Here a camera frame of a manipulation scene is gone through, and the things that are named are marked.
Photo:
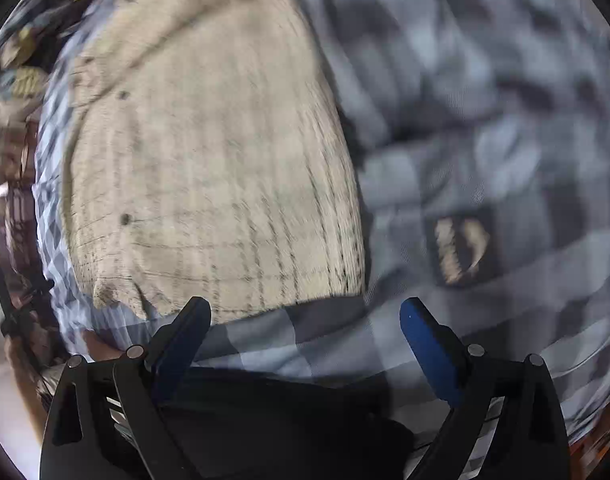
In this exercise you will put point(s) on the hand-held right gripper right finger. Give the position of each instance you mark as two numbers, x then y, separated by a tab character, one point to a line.
432	355

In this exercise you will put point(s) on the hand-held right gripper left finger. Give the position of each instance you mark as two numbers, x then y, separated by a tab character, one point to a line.
171	360

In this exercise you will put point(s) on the blue grey checkered shirt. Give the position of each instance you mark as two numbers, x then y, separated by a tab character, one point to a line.
475	110

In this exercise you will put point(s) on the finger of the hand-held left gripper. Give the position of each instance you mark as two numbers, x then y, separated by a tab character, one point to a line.
10	305

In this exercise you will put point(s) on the dark leaf-print cloth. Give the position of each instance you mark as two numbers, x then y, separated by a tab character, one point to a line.
20	60

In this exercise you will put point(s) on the beige checked shirt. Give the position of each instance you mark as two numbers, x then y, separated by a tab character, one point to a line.
200	160

